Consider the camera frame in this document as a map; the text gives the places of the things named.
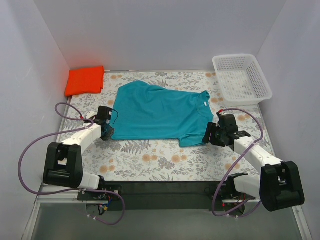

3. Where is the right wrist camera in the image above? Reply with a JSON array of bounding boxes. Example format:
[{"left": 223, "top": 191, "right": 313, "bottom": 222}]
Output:
[{"left": 218, "top": 114, "right": 239, "bottom": 134}]

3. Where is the aluminium frame rail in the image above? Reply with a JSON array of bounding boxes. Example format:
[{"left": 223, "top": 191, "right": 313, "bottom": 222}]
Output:
[{"left": 34, "top": 183, "right": 83, "bottom": 205}]

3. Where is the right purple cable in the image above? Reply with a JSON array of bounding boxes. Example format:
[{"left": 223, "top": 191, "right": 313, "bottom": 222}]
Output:
[{"left": 211, "top": 107, "right": 266, "bottom": 218}]

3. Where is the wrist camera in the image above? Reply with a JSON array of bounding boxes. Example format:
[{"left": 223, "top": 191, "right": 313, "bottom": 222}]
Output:
[
  {"left": 218, "top": 114, "right": 239, "bottom": 134},
  {"left": 95, "top": 106, "right": 113, "bottom": 124}
]

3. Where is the teal t shirt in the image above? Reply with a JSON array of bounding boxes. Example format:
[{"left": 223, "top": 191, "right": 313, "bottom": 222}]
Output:
[{"left": 110, "top": 80, "right": 214, "bottom": 148}]

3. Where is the folded orange t shirt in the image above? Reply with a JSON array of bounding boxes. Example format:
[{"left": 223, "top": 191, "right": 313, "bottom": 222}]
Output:
[{"left": 64, "top": 66, "right": 105, "bottom": 97}]

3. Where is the white plastic basket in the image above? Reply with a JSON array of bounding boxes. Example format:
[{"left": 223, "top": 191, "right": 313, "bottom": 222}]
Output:
[{"left": 212, "top": 54, "right": 273, "bottom": 107}]

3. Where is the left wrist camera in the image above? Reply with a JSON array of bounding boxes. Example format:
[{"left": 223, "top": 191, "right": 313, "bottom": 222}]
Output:
[{"left": 95, "top": 106, "right": 113, "bottom": 124}]

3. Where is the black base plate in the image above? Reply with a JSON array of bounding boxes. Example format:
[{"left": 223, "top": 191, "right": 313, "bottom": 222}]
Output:
[{"left": 76, "top": 181, "right": 253, "bottom": 212}]

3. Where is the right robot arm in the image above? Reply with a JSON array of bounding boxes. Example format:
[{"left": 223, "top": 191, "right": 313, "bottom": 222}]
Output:
[{"left": 202, "top": 122, "right": 305, "bottom": 212}]

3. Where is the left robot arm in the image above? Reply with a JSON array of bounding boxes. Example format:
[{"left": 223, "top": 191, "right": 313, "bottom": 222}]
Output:
[{"left": 43, "top": 123, "right": 114, "bottom": 200}]

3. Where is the purple cable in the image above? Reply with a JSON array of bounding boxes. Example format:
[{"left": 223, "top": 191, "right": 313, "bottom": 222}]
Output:
[
  {"left": 19, "top": 102, "right": 127, "bottom": 226},
  {"left": 211, "top": 107, "right": 266, "bottom": 218}
]

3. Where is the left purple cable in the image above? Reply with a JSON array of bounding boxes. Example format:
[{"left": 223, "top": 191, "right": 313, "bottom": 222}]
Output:
[{"left": 19, "top": 102, "right": 127, "bottom": 226}]

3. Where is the floral patterned table mat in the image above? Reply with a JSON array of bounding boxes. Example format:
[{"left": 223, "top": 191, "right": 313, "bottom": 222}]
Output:
[{"left": 55, "top": 71, "right": 279, "bottom": 182}]

